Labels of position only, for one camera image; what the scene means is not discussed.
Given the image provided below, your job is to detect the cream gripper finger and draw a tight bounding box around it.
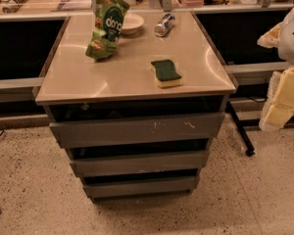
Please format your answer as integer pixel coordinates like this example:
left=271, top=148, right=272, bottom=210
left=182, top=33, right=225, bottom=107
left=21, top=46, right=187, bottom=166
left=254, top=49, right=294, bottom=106
left=257, top=23, right=281, bottom=48
left=259, top=102, right=294, bottom=132

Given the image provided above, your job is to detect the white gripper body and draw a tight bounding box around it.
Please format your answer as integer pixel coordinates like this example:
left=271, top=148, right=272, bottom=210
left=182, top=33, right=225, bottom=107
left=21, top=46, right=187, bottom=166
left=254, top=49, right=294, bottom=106
left=268, top=66, right=294, bottom=112

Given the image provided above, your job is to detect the grey top drawer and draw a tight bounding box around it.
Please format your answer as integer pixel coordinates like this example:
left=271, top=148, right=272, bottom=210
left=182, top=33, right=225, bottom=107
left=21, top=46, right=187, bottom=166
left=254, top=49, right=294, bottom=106
left=50, top=113, right=224, bottom=149

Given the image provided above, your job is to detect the grey drawer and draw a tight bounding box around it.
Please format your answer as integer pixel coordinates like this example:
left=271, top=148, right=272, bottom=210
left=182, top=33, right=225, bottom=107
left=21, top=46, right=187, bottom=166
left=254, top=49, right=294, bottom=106
left=83, top=175, right=199, bottom=199
left=71, top=150, right=209, bottom=177
left=50, top=113, right=224, bottom=149

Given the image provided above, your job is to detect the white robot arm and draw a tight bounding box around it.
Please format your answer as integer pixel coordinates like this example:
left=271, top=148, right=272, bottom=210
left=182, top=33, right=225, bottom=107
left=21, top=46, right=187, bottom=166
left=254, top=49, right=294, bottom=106
left=257, top=7, right=294, bottom=131

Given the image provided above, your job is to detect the grey middle drawer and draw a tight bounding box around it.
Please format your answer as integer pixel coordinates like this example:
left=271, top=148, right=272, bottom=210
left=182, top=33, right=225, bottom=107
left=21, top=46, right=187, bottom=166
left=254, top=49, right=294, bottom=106
left=71, top=150, right=209, bottom=177

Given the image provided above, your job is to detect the grey bottom drawer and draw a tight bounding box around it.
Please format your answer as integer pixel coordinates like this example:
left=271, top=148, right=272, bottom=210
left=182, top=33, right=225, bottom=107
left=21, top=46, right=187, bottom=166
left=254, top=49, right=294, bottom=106
left=83, top=175, right=199, bottom=199

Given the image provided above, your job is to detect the grey drawer cabinet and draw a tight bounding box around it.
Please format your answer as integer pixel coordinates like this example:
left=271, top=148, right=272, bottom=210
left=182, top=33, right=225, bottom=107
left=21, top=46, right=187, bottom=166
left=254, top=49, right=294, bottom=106
left=35, top=11, right=237, bottom=205

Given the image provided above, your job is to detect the black table leg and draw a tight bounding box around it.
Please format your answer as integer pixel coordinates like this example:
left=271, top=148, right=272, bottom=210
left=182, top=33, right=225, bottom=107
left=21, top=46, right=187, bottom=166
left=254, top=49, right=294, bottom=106
left=225, top=101, right=255, bottom=157

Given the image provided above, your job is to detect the silver soda can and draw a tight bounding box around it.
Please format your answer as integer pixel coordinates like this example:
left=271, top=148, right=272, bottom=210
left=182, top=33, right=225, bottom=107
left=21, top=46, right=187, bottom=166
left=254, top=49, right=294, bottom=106
left=154, top=13, right=175, bottom=37

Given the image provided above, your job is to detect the green yellow sponge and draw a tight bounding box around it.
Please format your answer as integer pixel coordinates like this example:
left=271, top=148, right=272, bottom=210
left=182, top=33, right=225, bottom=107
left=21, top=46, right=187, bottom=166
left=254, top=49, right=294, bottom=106
left=150, top=60, right=182, bottom=88

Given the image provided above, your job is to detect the white bowl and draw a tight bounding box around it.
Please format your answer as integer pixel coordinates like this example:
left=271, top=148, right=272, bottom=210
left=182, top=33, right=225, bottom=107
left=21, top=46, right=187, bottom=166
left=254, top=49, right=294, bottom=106
left=122, top=14, right=144, bottom=35

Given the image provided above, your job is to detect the green chip bag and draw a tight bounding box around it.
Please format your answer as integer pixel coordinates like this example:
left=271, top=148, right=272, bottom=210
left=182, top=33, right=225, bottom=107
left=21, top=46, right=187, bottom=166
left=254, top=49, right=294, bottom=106
left=85, top=0, right=129, bottom=60

